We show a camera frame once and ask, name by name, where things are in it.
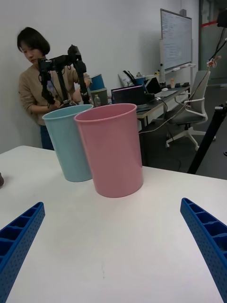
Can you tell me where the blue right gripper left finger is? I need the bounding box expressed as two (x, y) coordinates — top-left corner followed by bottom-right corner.
(0, 201), (46, 303)

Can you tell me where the long thin cable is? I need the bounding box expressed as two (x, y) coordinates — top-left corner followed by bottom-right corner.
(138, 54), (222, 134)

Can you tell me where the person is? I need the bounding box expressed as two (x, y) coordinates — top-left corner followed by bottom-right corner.
(17, 27), (93, 151)

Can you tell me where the open grey laptop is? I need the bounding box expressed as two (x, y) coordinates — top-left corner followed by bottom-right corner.
(143, 77), (178, 98)

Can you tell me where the pale blue plastic bin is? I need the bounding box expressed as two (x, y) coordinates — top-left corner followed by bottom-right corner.
(42, 104), (94, 182)

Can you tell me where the white grey office chair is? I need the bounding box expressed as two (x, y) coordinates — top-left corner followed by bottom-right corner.
(165, 70), (216, 151)

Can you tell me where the pink plastic bin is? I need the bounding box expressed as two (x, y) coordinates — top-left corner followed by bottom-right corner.
(73, 103), (144, 198)

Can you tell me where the green plastic bin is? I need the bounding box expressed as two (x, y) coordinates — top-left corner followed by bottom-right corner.
(90, 88), (108, 107)

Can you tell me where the person's left hand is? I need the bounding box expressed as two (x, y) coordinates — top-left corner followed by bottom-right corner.
(71, 90), (83, 104)

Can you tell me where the black tripod leg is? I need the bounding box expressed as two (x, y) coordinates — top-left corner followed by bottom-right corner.
(187, 101), (227, 175)

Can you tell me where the black teleoperation arm device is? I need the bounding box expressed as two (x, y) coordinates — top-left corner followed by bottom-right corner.
(37, 44), (92, 108)

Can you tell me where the whiteboard on stand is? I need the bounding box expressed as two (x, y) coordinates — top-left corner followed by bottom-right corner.
(158, 8), (197, 82)

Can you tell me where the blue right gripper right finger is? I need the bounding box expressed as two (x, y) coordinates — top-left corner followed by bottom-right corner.
(180, 197), (227, 303)

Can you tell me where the open laptop with dark screen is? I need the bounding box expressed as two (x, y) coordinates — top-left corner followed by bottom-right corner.
(110, 85), (152, 112)

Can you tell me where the office desk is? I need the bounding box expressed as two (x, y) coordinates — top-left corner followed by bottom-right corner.
(136, 84), (191, 133)

